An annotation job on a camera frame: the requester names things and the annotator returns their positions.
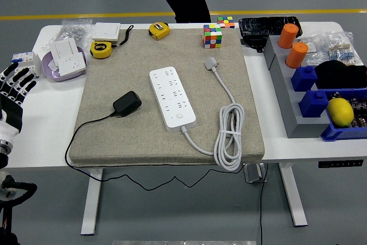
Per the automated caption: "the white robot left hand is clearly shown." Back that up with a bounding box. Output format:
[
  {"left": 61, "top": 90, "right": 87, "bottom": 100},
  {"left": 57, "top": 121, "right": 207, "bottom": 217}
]
[{"left": 0, "top": 62, "right": 38, "bottom": 145}]

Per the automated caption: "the black plug adapter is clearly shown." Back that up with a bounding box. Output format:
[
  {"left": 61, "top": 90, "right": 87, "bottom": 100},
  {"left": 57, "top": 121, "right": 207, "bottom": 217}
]
[{"left": 112, "top": 90, "right": 143, "bottom": 118}]

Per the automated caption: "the thin black adapter cord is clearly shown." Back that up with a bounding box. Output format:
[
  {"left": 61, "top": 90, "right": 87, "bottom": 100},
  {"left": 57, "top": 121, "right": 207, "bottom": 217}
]
[{"left": 65, "top": 112, "right": 244, "bottom": 192}]

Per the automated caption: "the white power strip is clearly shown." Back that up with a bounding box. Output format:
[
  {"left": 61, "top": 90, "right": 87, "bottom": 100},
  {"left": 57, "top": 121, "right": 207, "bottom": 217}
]
[{"left": 149, "top": 66, "right": 197, "bottom": 133}]

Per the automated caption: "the white power strip plug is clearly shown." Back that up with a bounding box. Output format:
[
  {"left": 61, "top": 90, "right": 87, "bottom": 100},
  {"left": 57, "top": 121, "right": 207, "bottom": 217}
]
[{"left": 204, "top": 57, "right": 220, "bottom": 71}]

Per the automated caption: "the dark circuit board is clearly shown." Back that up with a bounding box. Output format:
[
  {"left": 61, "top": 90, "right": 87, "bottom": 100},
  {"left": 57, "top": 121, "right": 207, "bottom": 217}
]
[{"left": 329, "top": 91, "right": 367, "bottom": 130}]

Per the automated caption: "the purple bowl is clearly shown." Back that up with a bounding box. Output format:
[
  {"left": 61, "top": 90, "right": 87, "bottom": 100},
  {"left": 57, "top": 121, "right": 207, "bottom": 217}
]
[{"left": 41, "top": 46, "right": 88, "bottom": 83}]

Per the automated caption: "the white circuit breaker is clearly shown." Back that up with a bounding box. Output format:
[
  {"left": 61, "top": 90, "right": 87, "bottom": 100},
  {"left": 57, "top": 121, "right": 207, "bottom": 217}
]
[{"left": 11, "top": 51, "right": 42, "bottom": 79}]

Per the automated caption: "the small white plastic piece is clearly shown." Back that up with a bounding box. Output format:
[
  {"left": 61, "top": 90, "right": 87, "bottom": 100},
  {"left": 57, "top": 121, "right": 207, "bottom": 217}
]
[{"left": 47, "top": 59, "right": 60, "bottom": 73}]

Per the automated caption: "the clear bag of screws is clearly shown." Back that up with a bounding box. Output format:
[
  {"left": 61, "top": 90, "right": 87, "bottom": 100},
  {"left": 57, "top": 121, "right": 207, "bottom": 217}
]
[{"left": 42, "top": 18, "right": 95, "bottom": 50}]

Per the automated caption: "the round yellow tape measure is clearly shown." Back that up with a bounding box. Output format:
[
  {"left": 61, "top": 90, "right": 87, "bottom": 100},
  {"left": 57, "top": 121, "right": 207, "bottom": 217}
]
[{"left": 89, "top": 40, "right": 113, "bottom": 59}]

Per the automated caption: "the white table leg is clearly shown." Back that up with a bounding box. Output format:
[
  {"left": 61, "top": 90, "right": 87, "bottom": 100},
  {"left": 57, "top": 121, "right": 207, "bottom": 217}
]
[
  {"left": 278, "top": 162, "right": 308, "bottom": 227},
  {"left": 80, "top": 167, "right": 104, "bottom": 236}
]

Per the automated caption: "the grey-brown mat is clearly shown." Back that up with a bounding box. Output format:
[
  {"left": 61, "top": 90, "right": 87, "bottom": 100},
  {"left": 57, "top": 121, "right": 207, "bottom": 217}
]
[{"left": 68, "top": 25, "right": 265, "bottom": 168}]

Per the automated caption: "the squarish yellow tape measure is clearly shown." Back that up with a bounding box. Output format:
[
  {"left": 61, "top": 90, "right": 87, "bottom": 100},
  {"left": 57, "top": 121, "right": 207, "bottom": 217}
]
[{"left": 148, "top": 22, "right": 171, "bottom": 40}]

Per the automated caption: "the large colourful puzzle cube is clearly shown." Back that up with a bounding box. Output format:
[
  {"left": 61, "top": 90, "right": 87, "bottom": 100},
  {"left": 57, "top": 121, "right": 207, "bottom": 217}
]
[{"left": 202, "top": 24, "right": 223, "bottom": 49}]

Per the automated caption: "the small colourful puzzle cube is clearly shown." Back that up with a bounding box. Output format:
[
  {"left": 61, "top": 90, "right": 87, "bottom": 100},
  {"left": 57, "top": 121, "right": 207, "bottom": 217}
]
[{"left": 216, "top": 16, "right": 236, "bottom": 29}]

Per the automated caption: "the black power brick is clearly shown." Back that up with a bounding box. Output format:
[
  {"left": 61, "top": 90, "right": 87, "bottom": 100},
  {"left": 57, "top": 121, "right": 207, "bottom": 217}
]
[{"left": 240, "top": 36, "right": 266, "bottom": 53}]

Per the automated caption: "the black plastic tray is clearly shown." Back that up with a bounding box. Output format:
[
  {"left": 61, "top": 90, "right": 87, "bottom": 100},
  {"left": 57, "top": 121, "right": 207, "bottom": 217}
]
[{"left": 237, "top": 15, "right": 304, "bottom": 39}]

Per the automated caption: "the grey stepped block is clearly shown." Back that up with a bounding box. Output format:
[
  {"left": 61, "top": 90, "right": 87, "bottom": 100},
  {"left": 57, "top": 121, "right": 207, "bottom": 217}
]
[{"left": 263, "top": 34, "right": 330, "bottom": 139}]

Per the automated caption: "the orange cylinder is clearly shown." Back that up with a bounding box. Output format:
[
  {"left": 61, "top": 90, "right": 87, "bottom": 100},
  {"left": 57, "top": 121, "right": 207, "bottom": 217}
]
[
  {"left": 276, "top": 23, "right": 300, "bottom": 49},
  {"left": 284, "top": 41, "right": 309, "bottom": 69}
]

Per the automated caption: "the blue block with knob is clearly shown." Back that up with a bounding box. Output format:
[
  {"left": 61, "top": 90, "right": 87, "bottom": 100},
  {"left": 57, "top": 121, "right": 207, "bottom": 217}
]
[
  {"left": 298, "top": 90, "right": 329, "bottom": 118},
  {"left": 290, "top": 65, "right": 318, "bottom": 92}
]

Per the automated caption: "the clear bag of small parts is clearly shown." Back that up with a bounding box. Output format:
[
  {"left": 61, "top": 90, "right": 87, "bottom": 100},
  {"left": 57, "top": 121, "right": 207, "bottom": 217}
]
[{"left": 298, "top": 34, "right": 329, "bottom": 67}]

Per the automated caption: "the blue plastic bin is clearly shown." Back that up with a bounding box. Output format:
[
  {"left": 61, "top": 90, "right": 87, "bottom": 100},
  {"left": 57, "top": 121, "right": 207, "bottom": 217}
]
[{"left": 320, "top": 87, "right": 367, "bottom": 142}]

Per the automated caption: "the yellow lemon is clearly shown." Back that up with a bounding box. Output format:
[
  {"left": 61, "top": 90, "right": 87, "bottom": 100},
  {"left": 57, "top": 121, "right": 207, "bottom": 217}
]
[{"left": 326, "top": 98, "right": 355, "bottom": 127}]

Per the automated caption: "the black cloth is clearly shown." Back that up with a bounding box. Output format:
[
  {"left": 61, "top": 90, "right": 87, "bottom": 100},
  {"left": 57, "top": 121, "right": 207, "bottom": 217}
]
[{"left": 314, "top": 60, "right": 367, "bottom": 90}]

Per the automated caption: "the black table control panel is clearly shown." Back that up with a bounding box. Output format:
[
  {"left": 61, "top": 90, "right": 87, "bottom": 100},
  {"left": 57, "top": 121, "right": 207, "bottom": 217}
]
[{"left": 317, "top": 159, "right": 364, "bottom": 169}]

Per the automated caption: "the clear bag of resistors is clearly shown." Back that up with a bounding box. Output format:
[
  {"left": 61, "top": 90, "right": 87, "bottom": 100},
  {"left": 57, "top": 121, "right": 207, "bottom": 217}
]
[{"left": 325, "top": 30, "right": 364, "bottom": 67}]

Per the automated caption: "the white wall socket panel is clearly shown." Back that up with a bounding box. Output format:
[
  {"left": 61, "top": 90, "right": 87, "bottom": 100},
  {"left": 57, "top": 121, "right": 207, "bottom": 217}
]
[{"left": 55, "top": 53, "right": 88, "bottom": 77}]

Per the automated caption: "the white switch panel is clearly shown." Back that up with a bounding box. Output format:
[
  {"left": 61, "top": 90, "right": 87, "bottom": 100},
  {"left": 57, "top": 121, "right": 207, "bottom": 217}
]
[{"left": 50, "top": 37, "right": 80, "bottom": 61}]

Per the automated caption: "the white wall switch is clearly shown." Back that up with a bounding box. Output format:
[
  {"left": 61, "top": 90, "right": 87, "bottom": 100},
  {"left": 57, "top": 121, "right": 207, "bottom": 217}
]
[{"left": 91, "top": 22, "right": 121, "bottom": 42}]

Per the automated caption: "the black wrist strap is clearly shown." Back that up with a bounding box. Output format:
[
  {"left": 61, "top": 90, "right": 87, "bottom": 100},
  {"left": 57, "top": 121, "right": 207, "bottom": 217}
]
[{"left": 113, "top": 25, "right": 135, "bottom": 48}]

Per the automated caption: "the white power strip cord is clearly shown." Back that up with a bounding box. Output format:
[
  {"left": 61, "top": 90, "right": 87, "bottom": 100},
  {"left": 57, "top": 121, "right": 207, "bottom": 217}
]
[{"left": 180, "top": 67, "right": 245, "bottom": 172}]

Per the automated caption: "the silver bracket under table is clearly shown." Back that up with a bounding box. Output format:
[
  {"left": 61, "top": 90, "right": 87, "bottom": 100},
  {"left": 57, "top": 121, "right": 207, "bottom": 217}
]
[{"left": 243, "top": 163, "right": 268, "bottom": 184}]

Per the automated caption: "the black hanging cable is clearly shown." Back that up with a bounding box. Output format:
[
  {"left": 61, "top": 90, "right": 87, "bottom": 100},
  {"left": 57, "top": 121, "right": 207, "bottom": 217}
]
[{"left": 259, "top": 163, "right": 269, "bottom": 245}]

